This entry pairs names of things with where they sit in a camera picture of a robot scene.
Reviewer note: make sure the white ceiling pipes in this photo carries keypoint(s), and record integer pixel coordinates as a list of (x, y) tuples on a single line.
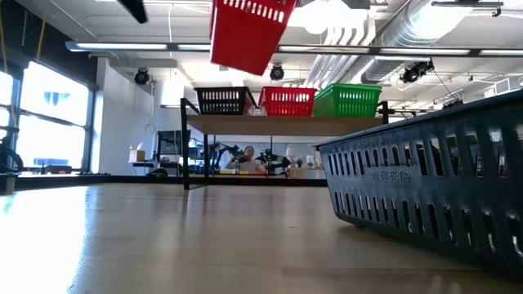
[(335, 61)]

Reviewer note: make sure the black ceiling device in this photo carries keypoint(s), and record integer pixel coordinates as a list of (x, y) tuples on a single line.
[(414, 72)]

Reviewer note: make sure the red plastic basket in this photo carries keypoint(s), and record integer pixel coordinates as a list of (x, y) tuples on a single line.
[(286, 104), (249, 36)]

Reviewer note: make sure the black plastic basket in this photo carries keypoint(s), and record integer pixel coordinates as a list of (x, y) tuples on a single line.
[(429, 183), (222, 102)]

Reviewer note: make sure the cardboard box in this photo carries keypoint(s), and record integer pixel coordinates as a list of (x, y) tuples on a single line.
[(137, 156)]

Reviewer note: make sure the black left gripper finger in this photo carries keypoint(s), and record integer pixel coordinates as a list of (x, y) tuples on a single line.
[(135, 10)]

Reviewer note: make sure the black window frame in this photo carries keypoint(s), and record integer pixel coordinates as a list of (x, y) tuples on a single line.
[(88, 130)]

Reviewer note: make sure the silver ventilation duct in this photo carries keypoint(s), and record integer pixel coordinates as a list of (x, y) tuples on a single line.
[(408, 32)]

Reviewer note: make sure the wooden shelf with black legs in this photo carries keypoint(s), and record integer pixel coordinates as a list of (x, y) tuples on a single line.
[(278, 124)]

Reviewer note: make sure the small black monitor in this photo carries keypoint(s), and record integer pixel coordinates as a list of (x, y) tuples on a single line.
[(169, 143)]

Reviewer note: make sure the black aluminium table frame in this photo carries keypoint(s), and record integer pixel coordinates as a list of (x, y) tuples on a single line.
[(122, 179)]

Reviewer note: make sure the long ceiling light bar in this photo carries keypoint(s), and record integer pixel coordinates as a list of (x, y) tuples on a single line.
[(122, 46)]

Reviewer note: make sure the person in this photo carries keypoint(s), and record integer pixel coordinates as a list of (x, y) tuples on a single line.
[(248, 154)]

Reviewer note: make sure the black background robot arm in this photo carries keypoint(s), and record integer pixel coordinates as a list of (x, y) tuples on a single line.
[(271, 157), (235, 151)]

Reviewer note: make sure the black ceiling camera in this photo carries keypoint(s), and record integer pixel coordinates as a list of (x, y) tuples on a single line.
[(276, 72), (141, 77)]

